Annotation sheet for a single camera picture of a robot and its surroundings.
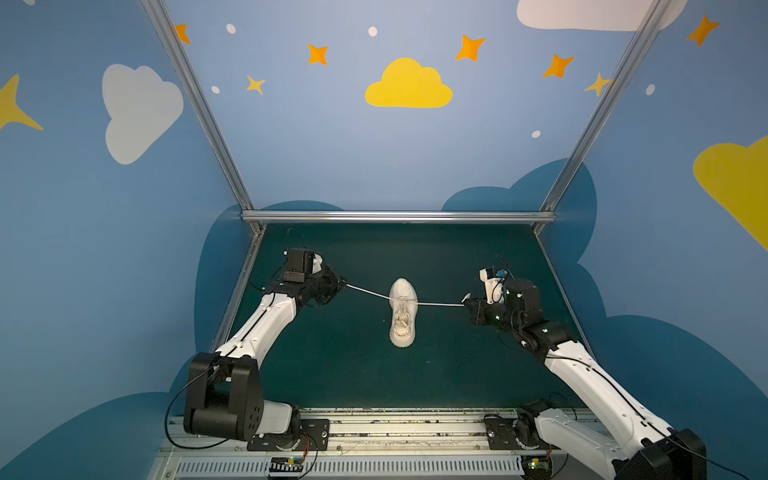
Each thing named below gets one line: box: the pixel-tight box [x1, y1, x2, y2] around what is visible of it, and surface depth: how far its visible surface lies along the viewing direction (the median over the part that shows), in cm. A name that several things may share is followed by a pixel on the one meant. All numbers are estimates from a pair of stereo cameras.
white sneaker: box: [389, 277, 418, 348], surface depth 97 cm
